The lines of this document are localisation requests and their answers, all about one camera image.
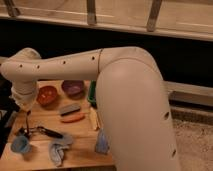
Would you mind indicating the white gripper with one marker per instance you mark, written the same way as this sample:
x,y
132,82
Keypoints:
x,y
24,94

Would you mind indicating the silver fork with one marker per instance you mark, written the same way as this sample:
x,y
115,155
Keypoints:
x,y
27,124

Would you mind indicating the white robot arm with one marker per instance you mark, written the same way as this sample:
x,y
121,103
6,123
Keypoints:
x,y
131,99

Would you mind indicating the blue plastic cup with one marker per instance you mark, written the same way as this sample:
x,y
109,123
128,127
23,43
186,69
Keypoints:
x,y
20,145

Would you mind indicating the orange bowl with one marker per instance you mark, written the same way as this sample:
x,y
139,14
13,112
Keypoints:
x,y
47,95

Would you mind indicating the purple bowl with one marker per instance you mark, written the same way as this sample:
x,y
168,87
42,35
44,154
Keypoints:
x,y
72,87

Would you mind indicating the wooden table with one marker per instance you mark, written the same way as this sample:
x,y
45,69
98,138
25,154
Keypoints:
x,y
81,155

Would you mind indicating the orange carrot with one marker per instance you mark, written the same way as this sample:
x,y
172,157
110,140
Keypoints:
x,y
72,118

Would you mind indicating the blue cloth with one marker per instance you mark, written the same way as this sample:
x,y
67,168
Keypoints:
x,y
57,147

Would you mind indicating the green plastic tray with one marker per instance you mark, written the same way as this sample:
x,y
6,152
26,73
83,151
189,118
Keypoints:
x,y
92,94

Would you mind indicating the yellow banana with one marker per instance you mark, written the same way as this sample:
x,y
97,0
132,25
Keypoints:
x,y
94,119

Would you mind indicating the blue sponge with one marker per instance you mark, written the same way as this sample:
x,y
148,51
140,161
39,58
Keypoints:
x,y
101,146

